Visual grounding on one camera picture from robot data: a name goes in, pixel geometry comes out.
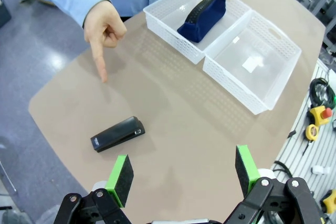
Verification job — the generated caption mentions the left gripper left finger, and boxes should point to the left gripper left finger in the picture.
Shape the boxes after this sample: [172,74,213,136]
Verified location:
[54,154,135,224]

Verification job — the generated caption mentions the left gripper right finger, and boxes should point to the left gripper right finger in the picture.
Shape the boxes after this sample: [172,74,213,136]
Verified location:
[223,144,329,224]

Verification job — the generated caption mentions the navy blue zipper pouch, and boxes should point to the navy blue zipper pouch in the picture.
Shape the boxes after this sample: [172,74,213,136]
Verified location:
[176,0,234,44]

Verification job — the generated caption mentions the person's right hand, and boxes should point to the person's right hand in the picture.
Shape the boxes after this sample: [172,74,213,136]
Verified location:
[83,0,128,84]

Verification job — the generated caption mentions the black stapler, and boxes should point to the black stapler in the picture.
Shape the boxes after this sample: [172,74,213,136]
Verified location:
[90,115,146,154]

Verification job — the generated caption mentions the grey slotted aluminium bench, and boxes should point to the grey slotted aluminium bench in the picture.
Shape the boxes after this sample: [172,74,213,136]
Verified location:
[270,58,336,224]

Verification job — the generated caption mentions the yellow tape measure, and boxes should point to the yellow tape measure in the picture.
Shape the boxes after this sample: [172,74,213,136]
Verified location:
[305,124,320,141]

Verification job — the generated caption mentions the small white plastic part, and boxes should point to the small white plastic part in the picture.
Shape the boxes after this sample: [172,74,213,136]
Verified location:
[311,165,332,175]

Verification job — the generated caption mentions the white perforated plastic basket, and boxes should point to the white perforated plastic basket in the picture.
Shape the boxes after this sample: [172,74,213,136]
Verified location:
[142,0,253,65]
[202,9,302,115]

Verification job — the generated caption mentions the yellow emergency stop button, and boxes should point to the yellow emergency stop button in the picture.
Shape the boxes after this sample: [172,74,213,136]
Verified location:
[309,105,334,128]

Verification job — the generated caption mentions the black green cable coil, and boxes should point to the black green cable coil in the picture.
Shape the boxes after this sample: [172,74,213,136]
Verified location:
[309,77,336,110]

